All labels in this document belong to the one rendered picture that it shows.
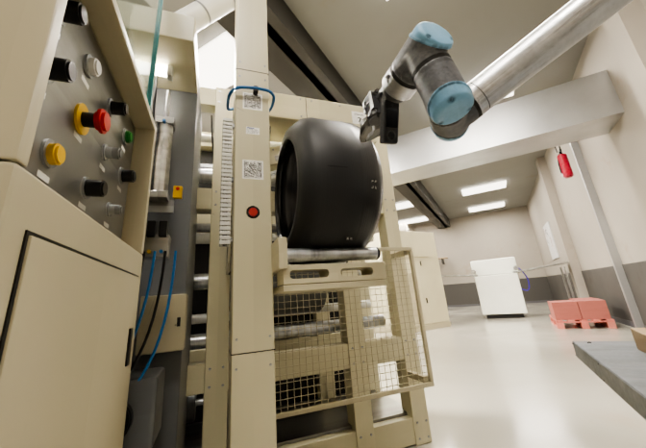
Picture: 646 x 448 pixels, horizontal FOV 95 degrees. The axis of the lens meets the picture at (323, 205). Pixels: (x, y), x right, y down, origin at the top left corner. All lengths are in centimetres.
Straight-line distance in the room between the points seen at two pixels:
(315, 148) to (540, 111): 404
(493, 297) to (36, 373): 821
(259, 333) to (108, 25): 83
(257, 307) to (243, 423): 31
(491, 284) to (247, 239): 764
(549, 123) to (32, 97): 464
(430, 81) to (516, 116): 406
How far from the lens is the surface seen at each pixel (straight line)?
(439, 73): 71
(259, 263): 102
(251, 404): 104
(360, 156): 102
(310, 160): 96
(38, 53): 45
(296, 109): 161
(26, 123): 40
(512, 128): 467
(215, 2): 202
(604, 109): 483
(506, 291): 835
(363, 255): 105
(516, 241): 1399
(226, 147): 115
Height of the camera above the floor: 76
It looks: 17 degrees up
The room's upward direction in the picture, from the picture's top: 4 degrees counter-clockwise
